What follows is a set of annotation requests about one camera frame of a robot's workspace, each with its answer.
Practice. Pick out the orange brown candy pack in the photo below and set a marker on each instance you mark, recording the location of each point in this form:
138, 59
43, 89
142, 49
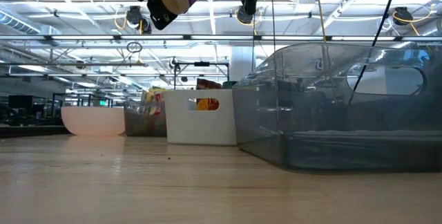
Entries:
207, 104

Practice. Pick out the white rectangular tray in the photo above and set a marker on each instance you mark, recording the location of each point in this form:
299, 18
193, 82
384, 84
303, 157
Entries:
200, 129

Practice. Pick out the long ceiling light bar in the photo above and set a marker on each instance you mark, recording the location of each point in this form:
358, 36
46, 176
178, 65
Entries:
155, 37

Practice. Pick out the grey ceiling pipe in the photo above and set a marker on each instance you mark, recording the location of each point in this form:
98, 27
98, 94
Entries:
69, 64

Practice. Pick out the dark background workstations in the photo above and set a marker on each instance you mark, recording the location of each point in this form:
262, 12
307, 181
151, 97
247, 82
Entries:
20, 102

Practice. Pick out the pink plastic bowl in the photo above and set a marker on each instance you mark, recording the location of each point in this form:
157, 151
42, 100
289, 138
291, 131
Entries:
93, 122

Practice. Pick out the black background rig frame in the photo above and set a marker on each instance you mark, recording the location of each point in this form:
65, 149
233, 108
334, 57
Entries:
201, 64

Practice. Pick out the grey rectangular tray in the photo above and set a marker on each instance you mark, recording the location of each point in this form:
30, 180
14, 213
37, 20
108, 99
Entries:
328, 141

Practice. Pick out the yellow red blue snack bag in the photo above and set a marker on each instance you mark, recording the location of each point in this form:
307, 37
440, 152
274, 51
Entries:
153, 99

